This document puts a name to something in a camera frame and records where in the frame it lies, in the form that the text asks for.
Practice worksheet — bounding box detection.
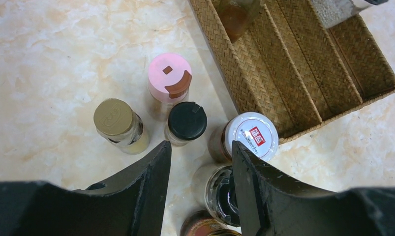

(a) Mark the woven wicker divided tray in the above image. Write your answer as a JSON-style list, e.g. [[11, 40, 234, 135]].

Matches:
[[191, 0, 395, 144]]

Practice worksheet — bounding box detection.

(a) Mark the tall glass oil bottle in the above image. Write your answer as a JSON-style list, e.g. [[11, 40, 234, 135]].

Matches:
[[216, 0, 265, 43]]

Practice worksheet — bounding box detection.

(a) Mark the red lid sauce jar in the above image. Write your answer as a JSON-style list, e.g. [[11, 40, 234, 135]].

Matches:
[[180, 210, 242, 236]]

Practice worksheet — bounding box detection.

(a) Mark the white lid sauce jar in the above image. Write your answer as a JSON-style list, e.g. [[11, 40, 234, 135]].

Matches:
[[208, 112, 279, 163]]

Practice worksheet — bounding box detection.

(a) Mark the yellow label pepper shaker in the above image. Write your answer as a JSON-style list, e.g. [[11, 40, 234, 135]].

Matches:
[[93, 98, 150, 155]]

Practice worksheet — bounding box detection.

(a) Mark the black cap dark jar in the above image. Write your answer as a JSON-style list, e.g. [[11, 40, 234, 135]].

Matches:
[[192, 163, 241, 227]]

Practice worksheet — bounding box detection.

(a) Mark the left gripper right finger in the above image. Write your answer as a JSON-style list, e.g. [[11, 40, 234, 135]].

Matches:
[[232, 141, 395, 236]]

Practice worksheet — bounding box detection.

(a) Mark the black cap soy bottle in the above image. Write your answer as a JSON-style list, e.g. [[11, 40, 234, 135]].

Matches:
[[164, 101, 208, 147]]

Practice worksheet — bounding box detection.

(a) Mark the silver lid salt jar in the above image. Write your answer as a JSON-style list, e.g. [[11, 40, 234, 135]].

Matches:
[[311, 0, 386, 29]]

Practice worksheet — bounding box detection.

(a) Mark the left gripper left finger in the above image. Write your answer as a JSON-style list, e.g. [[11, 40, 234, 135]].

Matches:
[[0, 141, 172, 236]]

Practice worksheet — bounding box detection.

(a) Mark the pink lid spice jar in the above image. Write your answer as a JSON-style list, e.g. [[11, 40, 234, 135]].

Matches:
[[147, 53, 192, 121]]

